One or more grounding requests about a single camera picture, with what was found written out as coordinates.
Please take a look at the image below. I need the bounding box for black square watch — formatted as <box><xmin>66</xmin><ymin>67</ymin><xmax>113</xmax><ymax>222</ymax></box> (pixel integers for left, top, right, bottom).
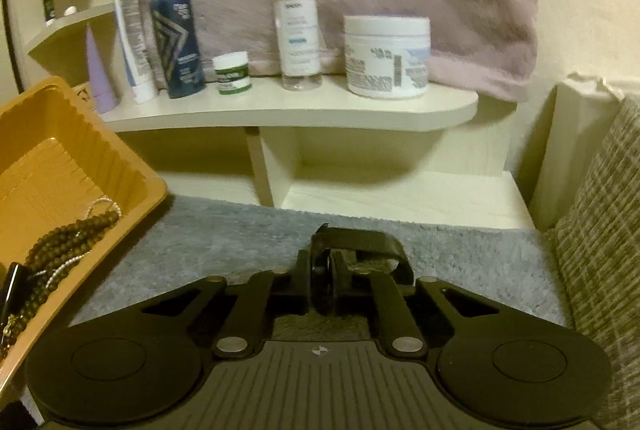
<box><xmin>310</xmin><ymin>224</ymin><xmax>414</xmax><ymax>286</ymax></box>

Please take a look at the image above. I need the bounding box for white pearl necklace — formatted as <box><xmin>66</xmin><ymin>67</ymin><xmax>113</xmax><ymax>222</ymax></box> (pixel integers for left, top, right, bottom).
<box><xmin>41</xmin><ymin>196</ymin><xmax>123</xmax><ymax>290</ymax></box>

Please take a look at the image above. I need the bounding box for black cylindrical case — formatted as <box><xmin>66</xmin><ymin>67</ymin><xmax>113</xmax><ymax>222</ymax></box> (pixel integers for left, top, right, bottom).
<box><xmin>1</xmin><ymin>262</ymin><xmax>28</xmax><ymax>326</ymax></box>

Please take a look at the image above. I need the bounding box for small gold chain jewelry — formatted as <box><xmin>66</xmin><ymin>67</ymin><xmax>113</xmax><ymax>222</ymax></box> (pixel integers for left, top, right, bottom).
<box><xmin>0</xmin><ymin>314</ymin><xmax>18</xmax><ymax>361</ymax></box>

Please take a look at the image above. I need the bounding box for orange plastic tray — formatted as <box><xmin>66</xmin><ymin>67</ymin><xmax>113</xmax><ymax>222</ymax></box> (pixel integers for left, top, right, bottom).
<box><xmin>1</xmin><ymin>77</ymin><xmax>167</xmax><ymax>392</ymax></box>

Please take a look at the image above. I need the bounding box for cream corner shelf unit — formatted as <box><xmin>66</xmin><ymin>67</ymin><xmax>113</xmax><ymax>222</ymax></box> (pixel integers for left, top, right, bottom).
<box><xmin>10</xmin><ymin>0</ymin><xmax>532</xmax><ymax>228</ymax></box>

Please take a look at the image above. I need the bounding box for grey plaid pillow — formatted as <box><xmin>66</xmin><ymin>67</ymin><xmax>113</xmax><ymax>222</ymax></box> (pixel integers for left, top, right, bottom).
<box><xmin>552</xmin><ymin>98</ymin><xmax>639</xmax><ymax>429</ymax></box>

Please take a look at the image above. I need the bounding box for small green white jar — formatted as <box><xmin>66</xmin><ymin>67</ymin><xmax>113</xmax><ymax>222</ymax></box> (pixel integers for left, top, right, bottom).
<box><xmin>212</xmin><ymin>51</ymin><xmax>252</xmax><ymax>95</ymax></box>

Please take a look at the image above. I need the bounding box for lilac cosmetic tube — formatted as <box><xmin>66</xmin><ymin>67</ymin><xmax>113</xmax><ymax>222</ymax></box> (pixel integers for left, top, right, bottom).
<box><xmin>86</xmin><ymin>26</ymin><xmax>118</xmax><ymax>114</ymax></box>

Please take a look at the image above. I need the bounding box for dark blue spray bottle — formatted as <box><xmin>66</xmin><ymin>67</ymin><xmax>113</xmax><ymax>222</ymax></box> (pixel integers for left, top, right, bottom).
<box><xmin>150</xmin><ymin>0</ymin><xmax>205</xmax><ymax>98</ymax></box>

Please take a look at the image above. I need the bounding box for large white cream jar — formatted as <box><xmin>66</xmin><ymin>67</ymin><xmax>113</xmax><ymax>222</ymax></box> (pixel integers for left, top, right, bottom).
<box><xmin>344</xmin><ymin>15</ymin><xmax>431</xmax><ymax>100</ymax></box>

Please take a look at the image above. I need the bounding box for small cardboard box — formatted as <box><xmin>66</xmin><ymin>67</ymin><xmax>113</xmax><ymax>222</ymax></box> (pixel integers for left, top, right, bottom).
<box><xmin>73</xmin><ymin>82</ymin><xmax>96</xmax><ymax>110</ymax></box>

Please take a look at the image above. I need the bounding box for clear spray bottle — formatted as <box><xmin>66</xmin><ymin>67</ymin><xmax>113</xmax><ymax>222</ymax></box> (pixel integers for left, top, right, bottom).
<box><xmin>273</xmin><ymin>0</ymin><xmax>322</xmax><ymax>91</ymax></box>

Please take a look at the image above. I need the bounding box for white blue cream tube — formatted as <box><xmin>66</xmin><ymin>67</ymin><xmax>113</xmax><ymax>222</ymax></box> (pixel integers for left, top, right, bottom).
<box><xmin>114</xmin><ymin>0</ymin><xmax>157</xmax><ymax>104</ymax></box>

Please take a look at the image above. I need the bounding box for lying black white tube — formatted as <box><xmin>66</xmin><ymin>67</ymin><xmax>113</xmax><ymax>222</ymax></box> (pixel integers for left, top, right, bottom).
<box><xmin>63</xmin><ymin>5</ymin><xmax>77</xmax><ymax>16</ymax></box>

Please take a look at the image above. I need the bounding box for upright black white tube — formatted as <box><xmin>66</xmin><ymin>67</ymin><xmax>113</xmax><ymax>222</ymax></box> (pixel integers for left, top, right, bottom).
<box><xmin>42</xmin><ymin>0</ymin><xmax>56</xmax><ymax>26</ymax></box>

